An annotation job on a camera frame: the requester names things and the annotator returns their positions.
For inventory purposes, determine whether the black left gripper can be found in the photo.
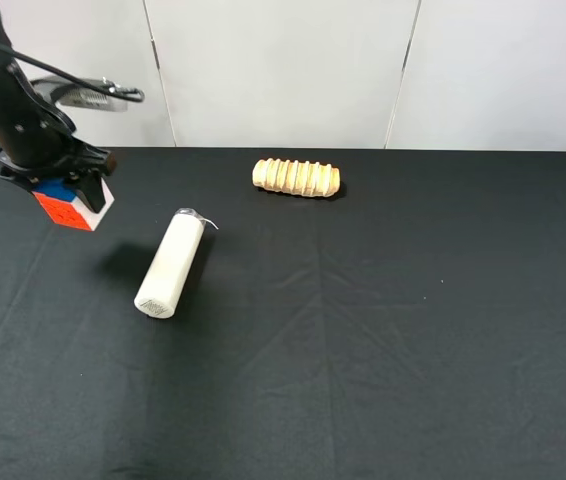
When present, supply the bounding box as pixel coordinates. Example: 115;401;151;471
0;64;116;213

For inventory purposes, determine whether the ridged tan bread loaf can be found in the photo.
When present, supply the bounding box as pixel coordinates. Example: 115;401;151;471
252;158;341;198

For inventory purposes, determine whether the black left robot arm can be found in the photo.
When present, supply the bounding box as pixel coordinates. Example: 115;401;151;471
0;14;116;213

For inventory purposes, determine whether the white wrapped cylinder package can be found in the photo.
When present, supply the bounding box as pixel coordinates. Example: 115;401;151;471
134;208;218;319

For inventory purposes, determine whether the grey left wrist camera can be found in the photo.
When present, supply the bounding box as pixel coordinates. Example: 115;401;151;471
31;76;128;112

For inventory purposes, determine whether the black tablecloth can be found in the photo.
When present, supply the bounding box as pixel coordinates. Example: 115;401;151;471
0;148;566;479

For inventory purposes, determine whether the multicoloured puzzle cube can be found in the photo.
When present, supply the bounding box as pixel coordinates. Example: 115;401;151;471
32;179;114;232

